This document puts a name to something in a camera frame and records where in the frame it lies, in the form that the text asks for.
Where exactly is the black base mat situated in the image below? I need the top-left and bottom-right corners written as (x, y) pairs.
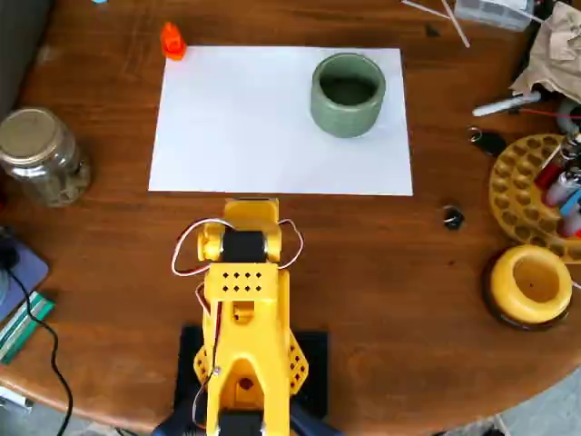
top-left (173, 323), bottom-right (330, 420)

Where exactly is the green ribbed cup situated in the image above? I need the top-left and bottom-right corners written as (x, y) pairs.
top-left (310, 53), bottom-right (388, 139)

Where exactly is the black cable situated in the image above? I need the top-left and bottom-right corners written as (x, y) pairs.
top-left (7, 266), bottom-right (74, 436)

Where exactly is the thin red wire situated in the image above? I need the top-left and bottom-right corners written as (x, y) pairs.
top-left (518, 107), bottom-right (581, 121)

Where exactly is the pink red lighter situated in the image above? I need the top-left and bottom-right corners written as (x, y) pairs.
top-left (556, 212), bottom-right (581, 239)

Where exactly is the white paper sheet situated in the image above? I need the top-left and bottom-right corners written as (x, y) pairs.
top-left (148, 45), bottom-right (415, 197)

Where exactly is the glass jar with gold lid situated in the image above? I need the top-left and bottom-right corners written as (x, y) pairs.
top-left (0, 106), bottom-right (92, 209)

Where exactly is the crumpled brown paper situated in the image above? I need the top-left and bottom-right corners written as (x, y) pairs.
top-left (508, 2), bottom-right (581, 105)

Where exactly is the white red servo cable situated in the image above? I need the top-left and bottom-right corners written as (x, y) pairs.
top-left (190, 281), bottom-right (224, 431)
top-left (171, 219), bottom-right (231, 277)
top-left (275, 218), bottom-right (305, 270)

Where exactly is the green striped book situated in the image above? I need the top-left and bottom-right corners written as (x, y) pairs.
top-left (0, 290), bottom-right (56, 366)

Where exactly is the white marker pen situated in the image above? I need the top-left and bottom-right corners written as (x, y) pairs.
top-left (471, 91), bottom-right (543, 118)

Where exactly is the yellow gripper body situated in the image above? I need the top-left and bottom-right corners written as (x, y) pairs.
top-left (223, 197), bottom-right (281, 235)

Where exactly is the orange plastic object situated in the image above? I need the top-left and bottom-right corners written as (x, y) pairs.
top-left (160, 21), bottom-right (188, 61)

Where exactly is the white flat object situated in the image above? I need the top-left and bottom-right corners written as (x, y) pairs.
top-left (0, 385), bottom-right (35, 415)

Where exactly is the purple notebook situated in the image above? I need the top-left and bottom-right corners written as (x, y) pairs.
top-left (0, 235), bottom-right (50, 323)

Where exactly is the small black metal nut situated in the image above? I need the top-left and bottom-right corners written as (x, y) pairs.
top-left (442, 205), bottom-right (466, 231)

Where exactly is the blue clamp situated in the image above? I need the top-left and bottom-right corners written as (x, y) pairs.
top-left (288, 393), bottom-right (342, 436)
top-left (153, 393), bottom-right (211, 436)

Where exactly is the clear plastic box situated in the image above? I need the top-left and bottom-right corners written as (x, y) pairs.
top-left (453, 0), bottom-right (537, 33)

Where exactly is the grey metal hook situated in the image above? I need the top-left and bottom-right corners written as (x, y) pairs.
top-left (556, 97), bottom-right (581, 135)

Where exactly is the yellow ring-shaped bowl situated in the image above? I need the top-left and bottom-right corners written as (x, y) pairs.
top-left (489, 244), bottom-right (574, 324)

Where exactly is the yellow round holed tray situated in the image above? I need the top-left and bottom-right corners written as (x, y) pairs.
top-left (488, 134), bottom-right (581, 265)

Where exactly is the black key fob with ring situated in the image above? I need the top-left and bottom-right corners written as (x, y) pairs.
top-left (467, 126), bottom-right (507, 158)

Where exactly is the blue lighter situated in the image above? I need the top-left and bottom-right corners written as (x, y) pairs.
top-left (559, 188), bottom-right (581, 219)

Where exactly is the thin white stick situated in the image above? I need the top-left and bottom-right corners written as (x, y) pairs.
top-left (441, 0), bottom-right (471, 48)
top-left (400, 0), bottom-right (453, 20)

